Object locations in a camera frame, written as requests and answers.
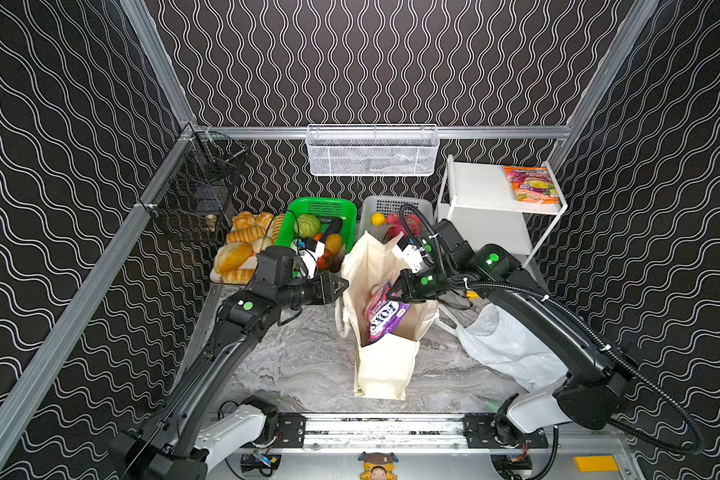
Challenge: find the orange candy bag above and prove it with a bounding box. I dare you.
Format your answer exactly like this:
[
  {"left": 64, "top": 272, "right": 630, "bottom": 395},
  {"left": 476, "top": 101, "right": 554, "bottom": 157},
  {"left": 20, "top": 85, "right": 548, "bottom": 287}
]
[{"left": 503, "top": 166, "right": 560, "bottom": 205}]

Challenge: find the braided bread middle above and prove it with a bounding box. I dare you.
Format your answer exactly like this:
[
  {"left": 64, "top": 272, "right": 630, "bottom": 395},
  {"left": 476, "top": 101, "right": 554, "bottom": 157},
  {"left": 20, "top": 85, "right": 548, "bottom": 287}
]
[{"left": 226, "top": 225, "right": 266, "bottom": 244}]

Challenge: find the green cabbage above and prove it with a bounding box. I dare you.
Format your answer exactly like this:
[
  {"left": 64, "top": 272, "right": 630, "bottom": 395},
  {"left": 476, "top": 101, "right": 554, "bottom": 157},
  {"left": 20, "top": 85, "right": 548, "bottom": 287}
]
[{"left": 293, "top": 214, "right": 321, "bottom": 238}]

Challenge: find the white wire wall basket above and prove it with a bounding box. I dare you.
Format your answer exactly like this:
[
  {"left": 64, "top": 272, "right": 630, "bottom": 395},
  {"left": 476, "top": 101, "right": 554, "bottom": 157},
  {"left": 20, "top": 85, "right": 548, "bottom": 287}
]
[{"left": 305, "top": 124, "right": 440, "bottom": 177}]

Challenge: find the black wire rack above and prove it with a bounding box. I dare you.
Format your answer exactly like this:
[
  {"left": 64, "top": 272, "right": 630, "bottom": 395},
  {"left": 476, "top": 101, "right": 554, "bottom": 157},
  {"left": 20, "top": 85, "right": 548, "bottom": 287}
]
[{"left": 146, "top": 129, "right": 250, "bottom": 244}]

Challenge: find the long braided bread front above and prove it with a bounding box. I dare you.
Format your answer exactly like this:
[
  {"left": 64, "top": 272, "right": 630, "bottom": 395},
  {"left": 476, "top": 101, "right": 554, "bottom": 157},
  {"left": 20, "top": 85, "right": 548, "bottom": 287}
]
[{"left": 220, "top": 269, "right": 255, "bottom": 285}]

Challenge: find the purple eggplant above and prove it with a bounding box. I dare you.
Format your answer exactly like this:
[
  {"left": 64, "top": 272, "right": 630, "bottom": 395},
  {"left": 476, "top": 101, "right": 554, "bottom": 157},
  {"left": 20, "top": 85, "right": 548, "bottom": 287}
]
[{"left": 323, "top": 217, "right": 344, "bottom": 238}]

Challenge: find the large round bread loaf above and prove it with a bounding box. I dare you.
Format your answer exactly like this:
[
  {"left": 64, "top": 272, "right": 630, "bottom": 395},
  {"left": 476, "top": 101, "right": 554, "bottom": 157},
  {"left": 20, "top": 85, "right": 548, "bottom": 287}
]
[{"left": 214, "top": 242, "right": 253, "bottom": 275}]

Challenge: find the yellow mango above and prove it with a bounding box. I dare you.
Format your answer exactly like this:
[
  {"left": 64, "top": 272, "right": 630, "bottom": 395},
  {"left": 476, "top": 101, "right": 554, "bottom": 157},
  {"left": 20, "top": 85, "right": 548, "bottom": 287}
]
[{"left": 324, "top": 233, "right": 344, "bottom": 256}]

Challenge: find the white plastic grocery bag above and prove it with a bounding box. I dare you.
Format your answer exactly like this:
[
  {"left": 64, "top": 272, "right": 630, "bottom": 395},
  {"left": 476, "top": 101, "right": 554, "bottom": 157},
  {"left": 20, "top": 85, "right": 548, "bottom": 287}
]
[{"left": 435, "top": 302, "right": 568, "bottom": 392}]

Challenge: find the yellow block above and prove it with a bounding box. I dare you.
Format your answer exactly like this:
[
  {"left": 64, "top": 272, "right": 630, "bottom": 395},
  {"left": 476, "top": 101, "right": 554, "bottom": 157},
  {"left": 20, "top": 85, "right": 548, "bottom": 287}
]
[{"left": 573, "top": 455, "right": 620, "bottom": 473}]

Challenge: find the white two-tier shelf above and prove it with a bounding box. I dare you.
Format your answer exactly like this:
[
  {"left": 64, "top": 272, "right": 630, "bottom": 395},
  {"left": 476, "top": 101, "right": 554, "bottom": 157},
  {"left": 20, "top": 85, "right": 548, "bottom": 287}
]
[{"left": 436, "top": 155, "right": 568, "bottom": 267}]

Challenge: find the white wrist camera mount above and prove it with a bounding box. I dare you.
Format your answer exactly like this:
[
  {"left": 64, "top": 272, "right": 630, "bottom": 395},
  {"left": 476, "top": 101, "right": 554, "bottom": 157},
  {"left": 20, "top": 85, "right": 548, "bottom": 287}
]
[
  {"left": 393, "top": 237, "right": 427, "bottom": 273},
  {"left": 295, "top": 238, "right": 326, "bottom": 278}
]

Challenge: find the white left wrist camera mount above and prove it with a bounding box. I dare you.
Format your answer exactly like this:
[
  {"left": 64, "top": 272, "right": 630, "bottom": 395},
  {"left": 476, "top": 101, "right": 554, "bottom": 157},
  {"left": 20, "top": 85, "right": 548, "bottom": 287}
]
[{"left": 295, "top": 238, "right": 326, "bottom": 278}]

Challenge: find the cream floral tote bag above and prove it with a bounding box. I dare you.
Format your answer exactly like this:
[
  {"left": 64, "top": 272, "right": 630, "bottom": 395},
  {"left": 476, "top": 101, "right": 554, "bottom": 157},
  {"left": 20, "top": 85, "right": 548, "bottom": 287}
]
[{"left": 336, "top": 233, "right": 439, "bottom": 401}]

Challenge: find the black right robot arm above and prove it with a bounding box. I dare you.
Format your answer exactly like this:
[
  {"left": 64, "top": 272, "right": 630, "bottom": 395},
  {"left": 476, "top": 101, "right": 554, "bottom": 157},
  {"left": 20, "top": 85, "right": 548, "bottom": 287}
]
[{"left": 391, "top": 203, "right": 704, "bottom": 455}]

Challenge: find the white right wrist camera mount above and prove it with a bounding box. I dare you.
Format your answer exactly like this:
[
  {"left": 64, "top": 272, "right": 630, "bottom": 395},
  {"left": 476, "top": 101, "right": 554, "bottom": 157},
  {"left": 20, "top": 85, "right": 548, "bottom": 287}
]
[{"left": 393, "top": 237, "right": 427, "bottom": 273}]

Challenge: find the small toy figure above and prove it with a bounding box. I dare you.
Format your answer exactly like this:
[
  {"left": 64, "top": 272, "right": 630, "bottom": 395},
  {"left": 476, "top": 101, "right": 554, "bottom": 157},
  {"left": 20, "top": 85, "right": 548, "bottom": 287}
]
[{"left": 358, "top": 452, "right": 399, "bottom": 480}]

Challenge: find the white plastic basket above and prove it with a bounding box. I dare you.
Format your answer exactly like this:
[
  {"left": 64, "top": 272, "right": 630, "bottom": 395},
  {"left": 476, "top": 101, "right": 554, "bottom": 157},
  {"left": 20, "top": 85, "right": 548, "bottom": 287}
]
[{"left": 356, "top": 196, "right": 435, "bottom": 240}]

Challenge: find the purple Fox's candy bag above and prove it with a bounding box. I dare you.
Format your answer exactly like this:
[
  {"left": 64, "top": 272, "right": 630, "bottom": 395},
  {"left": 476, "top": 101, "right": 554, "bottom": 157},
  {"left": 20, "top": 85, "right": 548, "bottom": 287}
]
[{"left": 363, "top": 281, "right": 411, "bottom": 344}]

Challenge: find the pink dragon fruit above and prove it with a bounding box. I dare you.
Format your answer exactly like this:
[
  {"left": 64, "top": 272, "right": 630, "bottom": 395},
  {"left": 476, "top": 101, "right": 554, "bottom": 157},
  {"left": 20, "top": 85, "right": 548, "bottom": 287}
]
[{"left": 386, "top": 214, "right": 423, "bottom": 240}]

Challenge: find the yellow lemon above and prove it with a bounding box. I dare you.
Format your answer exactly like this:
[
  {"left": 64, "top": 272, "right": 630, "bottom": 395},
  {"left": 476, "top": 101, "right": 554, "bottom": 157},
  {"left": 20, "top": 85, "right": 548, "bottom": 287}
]
[{"left": 371, "top": 212, "right": 387, "bottom": 227}]

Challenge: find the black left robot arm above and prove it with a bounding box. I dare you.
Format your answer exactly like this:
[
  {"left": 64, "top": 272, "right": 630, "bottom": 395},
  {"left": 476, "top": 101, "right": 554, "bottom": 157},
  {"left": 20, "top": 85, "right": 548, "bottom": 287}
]
[{"left": 109, "top": 246, "right": 349, "bottom": 479}]

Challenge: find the green plastic basket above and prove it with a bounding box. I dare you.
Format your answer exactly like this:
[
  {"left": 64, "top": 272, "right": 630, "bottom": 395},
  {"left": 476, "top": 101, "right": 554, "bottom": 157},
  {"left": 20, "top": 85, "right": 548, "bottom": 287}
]
[{"left": 275, "top": 197, "right": 358, "bottom": 253}]

